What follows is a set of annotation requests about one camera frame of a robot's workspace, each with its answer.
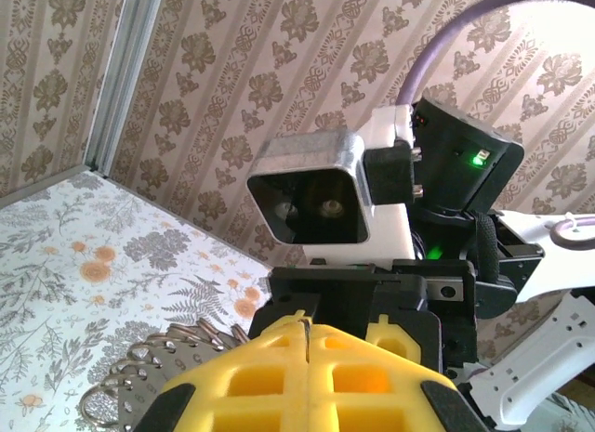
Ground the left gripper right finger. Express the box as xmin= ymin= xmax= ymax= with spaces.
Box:
xmin=306 ymin=321 xmax=490 ymax=432

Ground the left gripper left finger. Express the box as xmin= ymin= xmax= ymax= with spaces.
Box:
xmin=151 ymin=321 xmax=309 ymax=432

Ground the metal keyring chain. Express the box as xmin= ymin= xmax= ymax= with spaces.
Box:
xmin=77 ymin=320 xmax=250 ymax=432

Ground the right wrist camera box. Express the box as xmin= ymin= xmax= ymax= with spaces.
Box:
xmin=245 ymin=104 xmax=422 ymax=266

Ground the aluminium table edge rail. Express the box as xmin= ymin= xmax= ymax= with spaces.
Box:
xmin=0 ymin=164 xmax=97 ymax=210

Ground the aluminium corner post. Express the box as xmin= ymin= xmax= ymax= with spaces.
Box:
xmin=85 ymin=0 xmax=165 ymax=177

